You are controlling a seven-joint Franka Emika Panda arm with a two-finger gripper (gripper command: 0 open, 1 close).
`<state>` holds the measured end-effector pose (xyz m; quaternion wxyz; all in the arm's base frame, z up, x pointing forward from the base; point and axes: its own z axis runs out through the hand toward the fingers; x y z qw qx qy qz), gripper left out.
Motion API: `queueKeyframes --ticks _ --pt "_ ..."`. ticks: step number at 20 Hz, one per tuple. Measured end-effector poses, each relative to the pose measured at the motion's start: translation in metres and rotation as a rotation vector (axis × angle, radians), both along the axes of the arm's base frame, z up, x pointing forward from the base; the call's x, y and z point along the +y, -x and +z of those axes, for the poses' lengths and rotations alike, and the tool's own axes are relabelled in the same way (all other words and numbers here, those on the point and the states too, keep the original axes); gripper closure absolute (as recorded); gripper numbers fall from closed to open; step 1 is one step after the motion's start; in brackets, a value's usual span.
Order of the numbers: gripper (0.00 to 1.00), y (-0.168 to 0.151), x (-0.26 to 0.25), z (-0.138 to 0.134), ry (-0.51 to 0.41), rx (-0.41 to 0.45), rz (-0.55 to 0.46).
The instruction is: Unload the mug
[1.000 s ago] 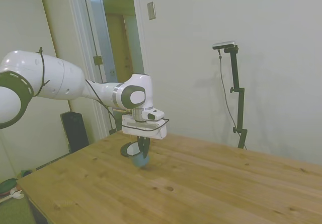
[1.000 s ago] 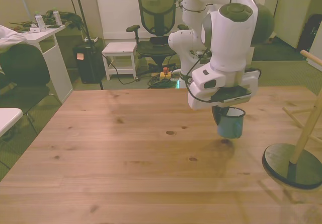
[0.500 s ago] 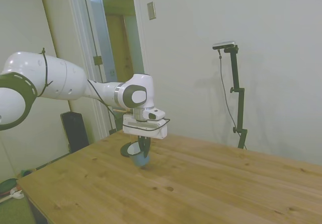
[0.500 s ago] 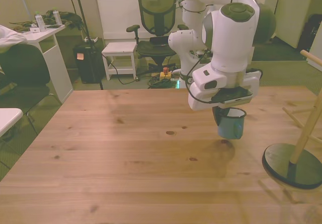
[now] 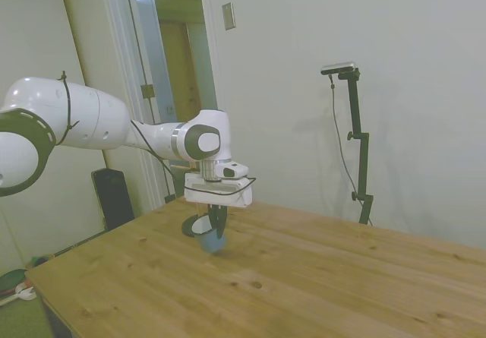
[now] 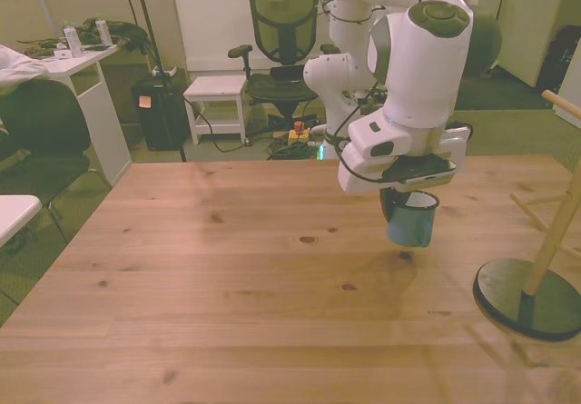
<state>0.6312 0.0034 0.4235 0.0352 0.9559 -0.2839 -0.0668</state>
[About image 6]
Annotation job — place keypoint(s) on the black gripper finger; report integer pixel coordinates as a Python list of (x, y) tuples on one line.
[(388, 204)]

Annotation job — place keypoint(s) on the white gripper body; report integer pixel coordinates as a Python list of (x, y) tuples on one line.
[(358, 177)]

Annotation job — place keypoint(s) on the blue enamel mug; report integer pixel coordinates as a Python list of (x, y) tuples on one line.
[(408, 227)]

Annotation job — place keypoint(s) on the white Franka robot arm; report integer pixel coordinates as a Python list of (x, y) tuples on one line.
[(417, 68)]

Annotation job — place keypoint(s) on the wooden mug tree stand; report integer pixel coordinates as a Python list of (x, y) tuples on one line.
[(522, 304)]

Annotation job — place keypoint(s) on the yellow emergency stop button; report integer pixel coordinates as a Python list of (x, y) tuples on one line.
[(298, 136)]

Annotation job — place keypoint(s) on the small white stool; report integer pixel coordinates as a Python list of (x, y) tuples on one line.
[(218, 86)]

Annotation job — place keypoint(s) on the black mesh office chair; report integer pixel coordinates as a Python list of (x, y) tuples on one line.
[(283, 22)]

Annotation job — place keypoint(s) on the black paper shredder bin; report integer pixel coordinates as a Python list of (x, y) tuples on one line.
[(159, 122)]

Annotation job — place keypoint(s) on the black upright case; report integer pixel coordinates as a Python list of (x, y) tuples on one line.
[(558, 59)]

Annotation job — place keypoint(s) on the orange sticky note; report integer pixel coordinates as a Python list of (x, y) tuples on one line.
[(145, 101)]

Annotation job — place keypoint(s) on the black tripod stand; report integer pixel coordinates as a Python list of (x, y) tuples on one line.
[(148, 18)]

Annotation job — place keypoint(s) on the camouflage cloth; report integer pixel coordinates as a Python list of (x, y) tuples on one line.
[(122, 32)]

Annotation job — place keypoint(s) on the clear plastic bottle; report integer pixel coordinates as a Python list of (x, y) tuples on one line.
[(72, 41), (103, 32)]

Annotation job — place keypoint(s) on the white desk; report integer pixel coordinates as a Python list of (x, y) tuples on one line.
[(81, 61)]

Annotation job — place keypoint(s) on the small white box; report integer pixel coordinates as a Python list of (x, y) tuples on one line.
[(62, 53)]

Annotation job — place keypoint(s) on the black side chair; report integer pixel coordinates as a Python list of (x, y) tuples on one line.
[(41, 118)]

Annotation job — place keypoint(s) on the white table corner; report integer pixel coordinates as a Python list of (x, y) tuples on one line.
[(13, 213)]

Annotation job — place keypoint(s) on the person arm white sleeve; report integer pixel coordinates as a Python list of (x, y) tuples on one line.
[(18, 70)]

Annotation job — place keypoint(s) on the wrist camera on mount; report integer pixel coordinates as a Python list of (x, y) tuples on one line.
[(417, 170)]

